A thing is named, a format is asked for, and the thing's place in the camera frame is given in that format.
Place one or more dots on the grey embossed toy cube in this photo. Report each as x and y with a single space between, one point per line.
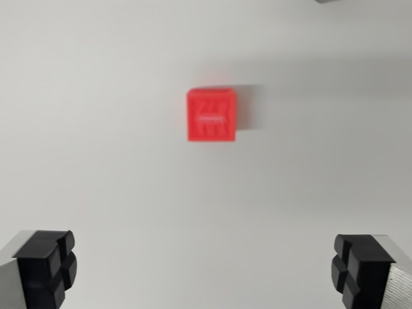
326 1

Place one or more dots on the black-padded silver gripper right finger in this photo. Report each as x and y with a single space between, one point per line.
367 264

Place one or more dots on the red embossed toy cube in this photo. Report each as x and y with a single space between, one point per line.
210 116

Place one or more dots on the black-padded silver gripper left finger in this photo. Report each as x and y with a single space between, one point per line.
38 260

